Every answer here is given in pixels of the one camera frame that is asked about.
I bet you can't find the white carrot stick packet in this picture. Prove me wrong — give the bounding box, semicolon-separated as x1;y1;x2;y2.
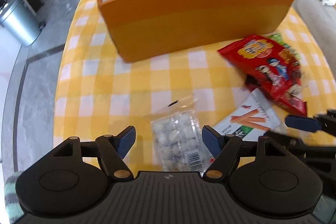
213;89;281;141

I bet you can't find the clear white candy pack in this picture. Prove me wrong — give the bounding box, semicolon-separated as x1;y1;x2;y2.
150;98;213;174

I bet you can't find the large red snack bag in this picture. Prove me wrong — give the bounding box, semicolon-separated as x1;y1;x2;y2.
218;35;307;117

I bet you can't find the green snack packet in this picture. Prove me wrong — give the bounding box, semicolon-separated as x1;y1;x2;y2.
267;33;290;48

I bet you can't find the yellow checkered tablecloth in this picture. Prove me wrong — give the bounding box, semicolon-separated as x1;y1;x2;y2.
52;0;336;177

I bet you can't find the beige sofa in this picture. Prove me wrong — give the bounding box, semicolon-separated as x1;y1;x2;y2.
249;0;336;57

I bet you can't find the silver trash can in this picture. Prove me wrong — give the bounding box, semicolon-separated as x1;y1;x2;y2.
1;0;46;47

